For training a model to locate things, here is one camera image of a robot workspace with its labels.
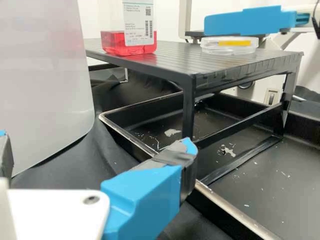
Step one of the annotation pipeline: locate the petri dish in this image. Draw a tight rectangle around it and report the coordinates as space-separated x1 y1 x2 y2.
199 35 259 57

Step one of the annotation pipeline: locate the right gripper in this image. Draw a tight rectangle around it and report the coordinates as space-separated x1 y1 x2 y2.
203 3 320 37

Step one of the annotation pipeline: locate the red liquid bottle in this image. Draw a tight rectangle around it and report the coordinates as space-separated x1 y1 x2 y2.
100 0 159 57

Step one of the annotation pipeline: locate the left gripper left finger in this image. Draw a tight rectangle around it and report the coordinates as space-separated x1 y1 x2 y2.
0 129 15 179

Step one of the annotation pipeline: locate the black platform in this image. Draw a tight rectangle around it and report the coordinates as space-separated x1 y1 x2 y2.
84 38 305 151

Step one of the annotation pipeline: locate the black tray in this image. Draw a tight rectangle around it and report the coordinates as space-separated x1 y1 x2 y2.
98 85 320 240

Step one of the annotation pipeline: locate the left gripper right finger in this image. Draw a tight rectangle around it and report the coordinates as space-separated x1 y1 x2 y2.
99 136 200 240

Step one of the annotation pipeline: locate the white box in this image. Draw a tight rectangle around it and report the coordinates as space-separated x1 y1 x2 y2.
0 0 97 177

